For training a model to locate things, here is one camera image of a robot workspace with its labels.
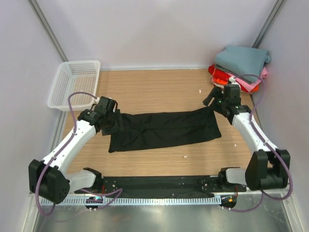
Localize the folded orange t shirt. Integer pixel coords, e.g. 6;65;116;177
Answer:
211;77;259;94

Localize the folded pink t shirt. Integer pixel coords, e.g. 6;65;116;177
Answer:
226;66;269;92

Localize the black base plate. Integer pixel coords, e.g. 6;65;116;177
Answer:
74;175;247;199

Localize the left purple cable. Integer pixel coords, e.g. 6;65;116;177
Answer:
35;92;124;216

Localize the folded red t shirt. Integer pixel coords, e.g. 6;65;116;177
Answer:
208;65;240;83

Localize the folded grey t shirt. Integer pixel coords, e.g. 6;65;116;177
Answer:
214;64;251;84

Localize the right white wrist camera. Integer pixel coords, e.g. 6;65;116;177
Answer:
228;76;241;89

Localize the purple cable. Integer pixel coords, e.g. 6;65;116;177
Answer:
222;73;294;213
35;92;124;216

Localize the white plastic basket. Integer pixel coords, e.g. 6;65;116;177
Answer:
47;60;100;112

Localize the white slotted cable duct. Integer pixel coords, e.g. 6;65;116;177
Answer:
41;196;222;206

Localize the folded teal t shirt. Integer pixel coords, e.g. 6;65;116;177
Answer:
214;45;272;83

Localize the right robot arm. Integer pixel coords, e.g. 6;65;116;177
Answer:
203;84;291;191

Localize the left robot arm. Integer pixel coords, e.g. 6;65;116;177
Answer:
28;97;124;204

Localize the black t shirt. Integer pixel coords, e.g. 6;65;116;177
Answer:
109;107;222;153

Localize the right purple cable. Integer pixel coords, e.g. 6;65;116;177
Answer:
222;73;294;213

